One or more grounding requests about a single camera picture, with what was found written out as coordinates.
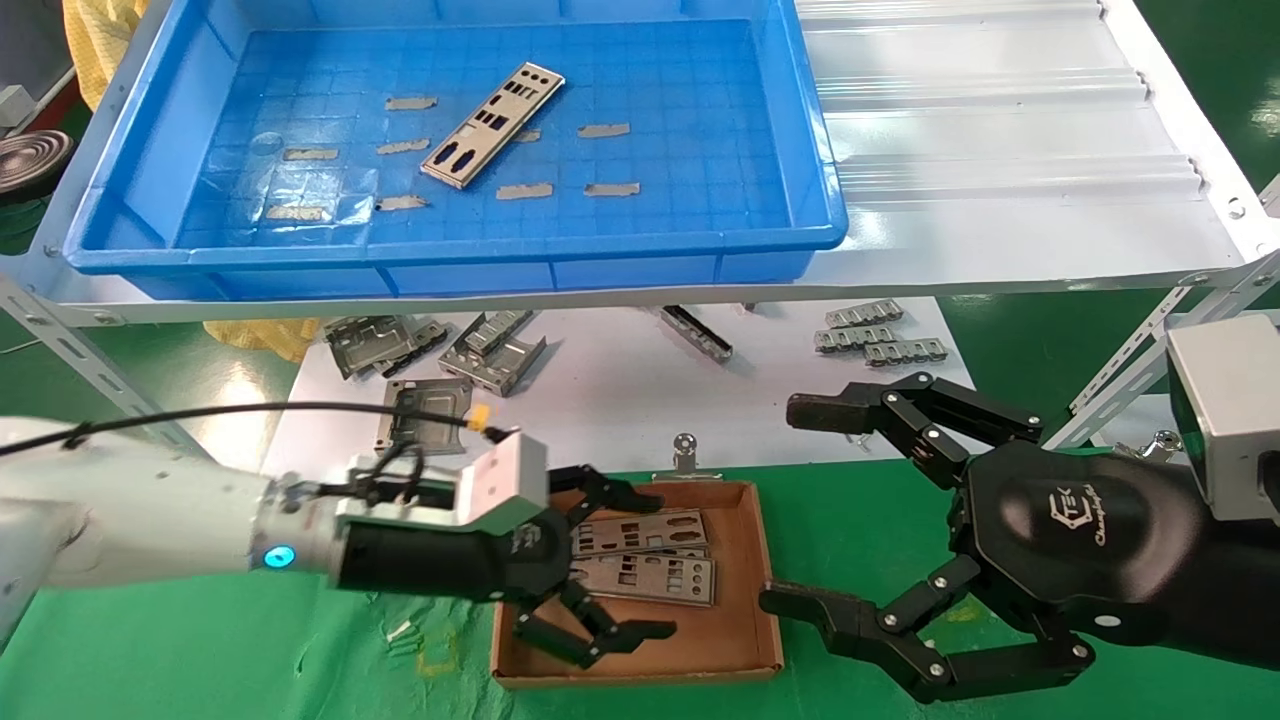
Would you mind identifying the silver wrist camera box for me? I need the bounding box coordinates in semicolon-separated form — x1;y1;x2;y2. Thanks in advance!
338;430;551;533
1167;315;1280;523

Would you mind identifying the grey metal port plate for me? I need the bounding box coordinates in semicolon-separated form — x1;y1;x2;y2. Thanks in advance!
572;548;719;608

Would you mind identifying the silver metal port plate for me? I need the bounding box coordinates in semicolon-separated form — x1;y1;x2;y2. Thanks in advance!
420;62;566;190
570;508;708;558

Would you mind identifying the long narrow metal strip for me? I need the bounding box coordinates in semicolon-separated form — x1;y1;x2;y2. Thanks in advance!
655;305;734;362

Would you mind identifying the white board sheet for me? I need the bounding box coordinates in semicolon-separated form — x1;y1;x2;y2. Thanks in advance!
258;297;986;488

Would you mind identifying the flat grey metal bracket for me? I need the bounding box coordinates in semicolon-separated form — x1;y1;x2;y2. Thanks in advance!
375;378;473;458

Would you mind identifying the white metal shelf rack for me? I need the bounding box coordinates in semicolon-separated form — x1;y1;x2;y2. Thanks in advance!
0;0;1280;491

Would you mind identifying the green cloth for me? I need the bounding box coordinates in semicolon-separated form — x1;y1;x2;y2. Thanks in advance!
0;455;1280;720

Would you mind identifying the black round disc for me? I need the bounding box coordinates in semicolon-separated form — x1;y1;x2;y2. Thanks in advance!
0;128;77;207

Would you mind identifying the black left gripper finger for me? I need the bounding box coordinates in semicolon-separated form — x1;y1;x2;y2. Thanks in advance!
545;465;666;531
513;580;679;669

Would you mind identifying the black cable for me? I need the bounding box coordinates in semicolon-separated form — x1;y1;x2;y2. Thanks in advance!
0;402;521;501

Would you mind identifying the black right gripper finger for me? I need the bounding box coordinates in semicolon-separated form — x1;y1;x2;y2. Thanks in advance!
786;373;1044;491
758;555;1096;704

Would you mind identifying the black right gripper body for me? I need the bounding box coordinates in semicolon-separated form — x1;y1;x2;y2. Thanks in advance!
950;440;1216;643

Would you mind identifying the brown cardboard box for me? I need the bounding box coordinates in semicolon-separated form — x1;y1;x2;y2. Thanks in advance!
492;480;786;689

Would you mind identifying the small notched metal piece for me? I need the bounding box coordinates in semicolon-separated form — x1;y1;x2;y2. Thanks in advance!
866;340;949;368
815;325;896;354
827;302;905;330

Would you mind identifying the blue plastic tray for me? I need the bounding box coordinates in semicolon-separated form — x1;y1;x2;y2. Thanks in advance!
65;0;851;301

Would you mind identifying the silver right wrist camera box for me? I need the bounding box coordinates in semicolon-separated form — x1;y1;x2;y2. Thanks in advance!
1167;315;1280;523

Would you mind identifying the folded grey metal bracket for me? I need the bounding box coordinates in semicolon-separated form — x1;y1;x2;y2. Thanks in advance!
440;332;548;398

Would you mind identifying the bent grey metal bracket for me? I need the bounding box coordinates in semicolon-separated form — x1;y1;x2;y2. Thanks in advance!
328;315;426;381

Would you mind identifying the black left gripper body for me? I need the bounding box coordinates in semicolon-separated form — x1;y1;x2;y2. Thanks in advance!
335;500;577;606

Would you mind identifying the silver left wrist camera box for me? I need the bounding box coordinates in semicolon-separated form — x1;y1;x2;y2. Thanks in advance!
338;430;551;533

